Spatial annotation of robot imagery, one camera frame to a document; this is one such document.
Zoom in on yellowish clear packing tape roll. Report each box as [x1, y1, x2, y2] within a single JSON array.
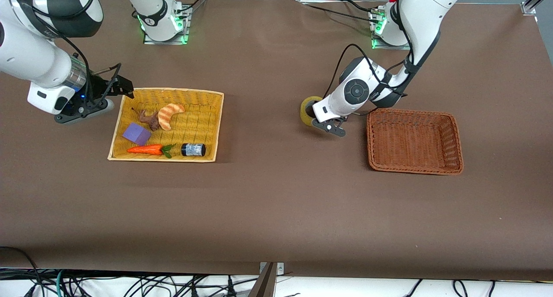
[[300, 96, 324, 127]]

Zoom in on brown toy lion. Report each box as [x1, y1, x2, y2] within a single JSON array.
[[132, 108, 161, 131]]

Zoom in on purple foam block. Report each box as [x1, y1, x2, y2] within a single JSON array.
[[123, 123, 152, 145]]

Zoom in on striped toy croissant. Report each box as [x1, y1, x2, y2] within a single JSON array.
[[158, 103, 185, 131]]

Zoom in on orange toy carrot green leaves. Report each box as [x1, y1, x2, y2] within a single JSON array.
[[127, 144, 174, 159]]

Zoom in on brown woven rectangular basket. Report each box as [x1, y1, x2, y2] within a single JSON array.
[[366, 108, 464, 175]]

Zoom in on yellow woven rectangular basket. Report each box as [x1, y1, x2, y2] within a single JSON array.
[[107, 88, 224, 163]]

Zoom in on blue label jar black lid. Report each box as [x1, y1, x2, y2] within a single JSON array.
[[181, 143, 206, 157]]

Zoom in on brown slanted bar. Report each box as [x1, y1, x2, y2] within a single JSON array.
[[248, 262, 278, 297]]

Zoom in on silver aluminium profile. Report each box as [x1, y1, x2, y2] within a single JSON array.
[[521, 0, 553, 16]]

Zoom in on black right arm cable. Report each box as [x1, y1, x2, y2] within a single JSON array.
[[11, 0, 124, 105]]

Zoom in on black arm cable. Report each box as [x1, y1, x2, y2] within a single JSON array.
[[11, 0, 124, 105], [322, 0, 417, 100]]

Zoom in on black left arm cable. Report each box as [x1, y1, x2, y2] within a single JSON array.
[[322, 0, 417, 100]]

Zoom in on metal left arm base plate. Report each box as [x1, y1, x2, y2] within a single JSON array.
[[369, 8, 411, 51]]

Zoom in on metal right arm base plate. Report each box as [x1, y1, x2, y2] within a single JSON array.
[[143, 6, 191, 45]]

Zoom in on black cable on table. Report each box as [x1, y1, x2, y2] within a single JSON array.
[[302, 0, 381, 23]]

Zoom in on small metal bracket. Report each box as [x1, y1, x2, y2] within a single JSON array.
[[259, 262, 285, 276]]

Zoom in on green floor cable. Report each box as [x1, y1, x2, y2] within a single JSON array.
[[54, 269, 66, 297]]

